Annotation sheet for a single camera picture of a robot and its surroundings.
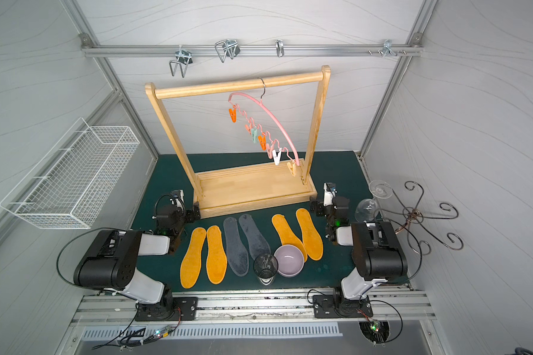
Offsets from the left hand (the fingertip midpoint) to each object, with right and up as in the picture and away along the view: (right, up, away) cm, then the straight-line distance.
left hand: (187, 202), depth 94 cm
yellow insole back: (+15, -21, -10) cm, 28 cm away
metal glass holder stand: (+77, -1, -32) cm, 84 cm away
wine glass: (+69, 0, -20) cm, 71 cm away
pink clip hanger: (+37, +22, -16) cm, 46 cm away
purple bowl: (+44, -21, -10) cm, 49 cm away
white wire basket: (-27, +8, -25) cm, 38 cm away
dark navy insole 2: (+23, -20, -8) cm, 31 cm away
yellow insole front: (+53, -15, -5) cm, 55 cm away
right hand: (+60, +3, +1) cm, 60 cm away
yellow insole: (+43, -13, -3) cm, 45 cm away
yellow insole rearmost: (+6, -22, -11) cm, 25 cm away
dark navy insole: (+30, -16, -5) cm, 35 cm away
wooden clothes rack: (+26, +5, +15) cm, 31 cm away
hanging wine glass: (+70, +8, -27) cm, 75 cm away
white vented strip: (+2, -37, -26) cm, 45 cm away
